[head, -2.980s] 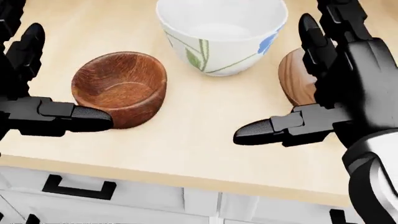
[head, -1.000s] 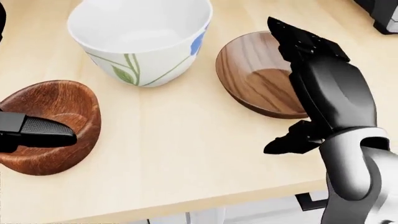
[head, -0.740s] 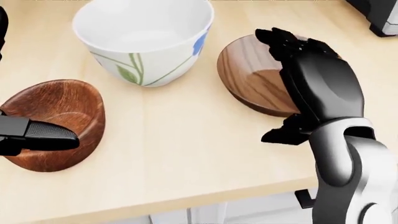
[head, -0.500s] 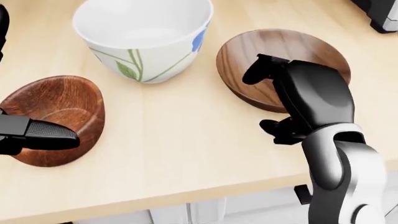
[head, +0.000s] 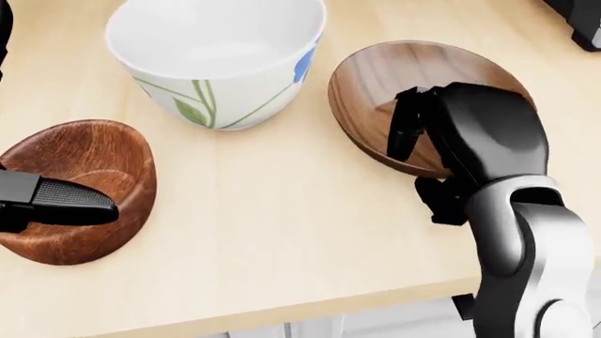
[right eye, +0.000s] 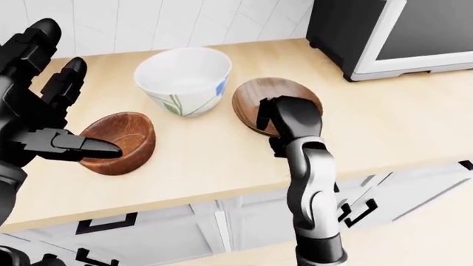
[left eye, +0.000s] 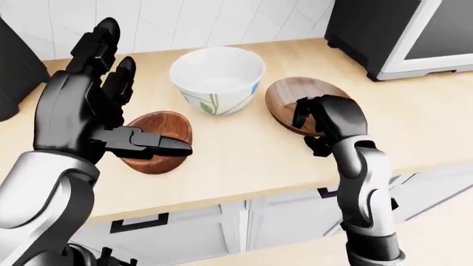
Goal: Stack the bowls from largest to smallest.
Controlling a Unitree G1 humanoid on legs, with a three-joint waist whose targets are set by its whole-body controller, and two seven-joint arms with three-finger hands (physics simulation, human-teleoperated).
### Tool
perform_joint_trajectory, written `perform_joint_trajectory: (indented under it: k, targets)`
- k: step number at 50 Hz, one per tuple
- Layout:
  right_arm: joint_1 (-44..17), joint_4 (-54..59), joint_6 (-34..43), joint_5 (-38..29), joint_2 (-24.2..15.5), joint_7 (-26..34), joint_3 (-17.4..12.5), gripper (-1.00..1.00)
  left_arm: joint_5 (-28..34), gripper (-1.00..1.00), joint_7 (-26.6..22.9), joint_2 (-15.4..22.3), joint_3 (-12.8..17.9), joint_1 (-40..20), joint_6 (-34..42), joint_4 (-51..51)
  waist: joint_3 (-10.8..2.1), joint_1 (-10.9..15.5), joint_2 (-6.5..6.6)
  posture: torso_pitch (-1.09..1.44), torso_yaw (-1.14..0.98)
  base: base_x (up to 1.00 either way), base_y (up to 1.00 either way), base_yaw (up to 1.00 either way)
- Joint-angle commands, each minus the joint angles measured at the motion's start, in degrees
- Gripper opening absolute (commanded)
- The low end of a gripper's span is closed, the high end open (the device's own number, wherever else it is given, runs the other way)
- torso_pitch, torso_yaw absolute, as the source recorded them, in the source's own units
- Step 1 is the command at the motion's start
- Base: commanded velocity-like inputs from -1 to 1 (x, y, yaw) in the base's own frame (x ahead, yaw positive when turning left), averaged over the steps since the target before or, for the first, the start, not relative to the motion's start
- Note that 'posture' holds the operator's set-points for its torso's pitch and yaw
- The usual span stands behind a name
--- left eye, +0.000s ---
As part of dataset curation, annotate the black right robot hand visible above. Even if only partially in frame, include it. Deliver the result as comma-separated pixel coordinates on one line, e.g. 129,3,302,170
290,93,368,158

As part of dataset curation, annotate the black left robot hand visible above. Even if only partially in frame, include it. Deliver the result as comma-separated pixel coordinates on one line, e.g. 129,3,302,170
32,17,194,165

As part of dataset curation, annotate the dark brown wooden bowl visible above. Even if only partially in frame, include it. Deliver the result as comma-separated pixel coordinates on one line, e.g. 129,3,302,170
265,76,353,137

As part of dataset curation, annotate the black rounded appliance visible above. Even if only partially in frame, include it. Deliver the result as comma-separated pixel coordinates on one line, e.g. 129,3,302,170
0,16,50,122

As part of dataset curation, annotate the white cabinet drawer front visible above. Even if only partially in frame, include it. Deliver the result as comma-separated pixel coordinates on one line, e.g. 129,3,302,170
248,166,473,247
79,203,248,266

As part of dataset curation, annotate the small reddish wooden bowl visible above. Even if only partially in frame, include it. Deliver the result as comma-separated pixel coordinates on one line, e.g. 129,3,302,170
119,109,194,175

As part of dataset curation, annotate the black and white microwave oven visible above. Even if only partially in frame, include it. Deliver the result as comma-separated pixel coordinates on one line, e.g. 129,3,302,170
324,0,473,82

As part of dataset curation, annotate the white ceramic bowl leaf print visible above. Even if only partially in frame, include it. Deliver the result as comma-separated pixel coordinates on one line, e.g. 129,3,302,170
169,46,267,116

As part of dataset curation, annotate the black cabinet drawer handle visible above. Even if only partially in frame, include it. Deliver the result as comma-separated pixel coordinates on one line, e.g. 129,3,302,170
317,186,340,200
109,212,169,233

